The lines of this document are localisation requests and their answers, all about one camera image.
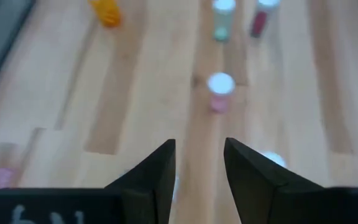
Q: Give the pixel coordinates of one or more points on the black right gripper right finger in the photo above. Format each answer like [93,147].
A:
[259,199]

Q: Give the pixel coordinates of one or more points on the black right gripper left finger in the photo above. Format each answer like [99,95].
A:
[154,193]

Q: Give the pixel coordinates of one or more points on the pink medicine bottle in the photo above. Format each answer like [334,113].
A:
[221,84]
[2,177]

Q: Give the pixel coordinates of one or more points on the large orange medicine bottle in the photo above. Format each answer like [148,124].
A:
[107,14]

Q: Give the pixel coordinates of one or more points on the teal bottle with red pills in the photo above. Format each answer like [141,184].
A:
[259,23]

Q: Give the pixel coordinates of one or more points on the teal bottle with white pills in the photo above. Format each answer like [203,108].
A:
[222,21]

